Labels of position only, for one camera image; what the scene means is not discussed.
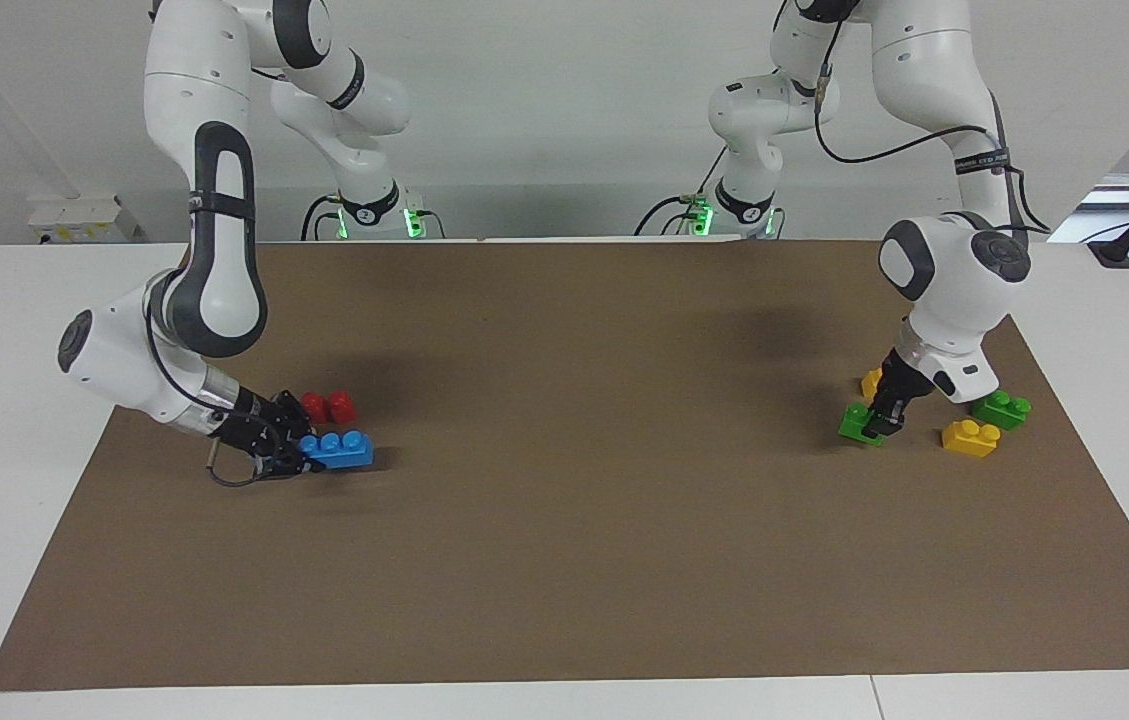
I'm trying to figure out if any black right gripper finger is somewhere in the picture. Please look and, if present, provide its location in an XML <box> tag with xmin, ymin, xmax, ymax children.
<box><xmin>270</xmin><ymin>390</ymin><xmax>317</xmax><ymax>439</ymax></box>
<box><xmin>262</xmin><ymin>450</ymin><xmax>327</xmax><ymax>481</ymax></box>

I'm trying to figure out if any green two-stud toy block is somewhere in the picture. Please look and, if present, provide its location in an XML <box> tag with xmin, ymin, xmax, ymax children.
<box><xmin>971</xmin><ymin>389</ymin><xmax>1033</xmax><ymax>432</ymax></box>
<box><xmin>837</xmin><ymin>402</ymin><xmax>887</xmax><ymax>447</ymax></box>

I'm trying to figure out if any blue three-stud toy block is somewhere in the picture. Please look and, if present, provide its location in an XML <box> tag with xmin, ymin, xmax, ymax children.
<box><xmin>300</xmin><ymin>430</ymin><xmax>375</xmax><ymax>471</ymax></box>

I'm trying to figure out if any red two-stud toy block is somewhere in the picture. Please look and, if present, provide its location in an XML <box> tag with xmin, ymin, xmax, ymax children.
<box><xmin>302</xmin><ymin>390</ymin><xmax>359</xmax><ymax>425</ymax></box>

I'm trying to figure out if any white power box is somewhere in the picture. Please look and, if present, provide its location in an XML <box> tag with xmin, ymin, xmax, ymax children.
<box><xmin>27</xmin><ymin>195</ymin><xmax>140</xmax><ymax>247</ymax></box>

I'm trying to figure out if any brown table mat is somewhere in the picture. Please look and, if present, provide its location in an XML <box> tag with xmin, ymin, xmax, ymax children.
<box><xmin>0</xmin><ymin>238</ymin><xmax>1129</xmax><ymax>693</ymax></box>

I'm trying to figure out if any black right base cable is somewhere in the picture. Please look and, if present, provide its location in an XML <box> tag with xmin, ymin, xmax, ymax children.
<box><xmin>300</xmin><ymin>195</ymin><xmax>343</xmax><ymax>242</ymax></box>

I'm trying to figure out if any black base cable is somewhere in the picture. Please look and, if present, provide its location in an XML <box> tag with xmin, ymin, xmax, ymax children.
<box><xmin>300</xmin><ymin>195</ymin><xmax>343</xmax><ymax>242</ymax></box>
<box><xmin>634</xmin><ymin>150</ymin><xmax>727</xmax><ymax>239</ymax></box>

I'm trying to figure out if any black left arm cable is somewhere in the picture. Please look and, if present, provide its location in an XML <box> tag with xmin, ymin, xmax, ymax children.
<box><xmin>812</xmin><ymin>0</ymin><xmax>1052</xmax><ymax>237</ymax></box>

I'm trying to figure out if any black left base cable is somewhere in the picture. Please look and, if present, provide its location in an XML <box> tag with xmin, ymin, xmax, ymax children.
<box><xmin>634</xmin><ymin>150</ymin><xmax>727</xmax><ymax>239</ymax></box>

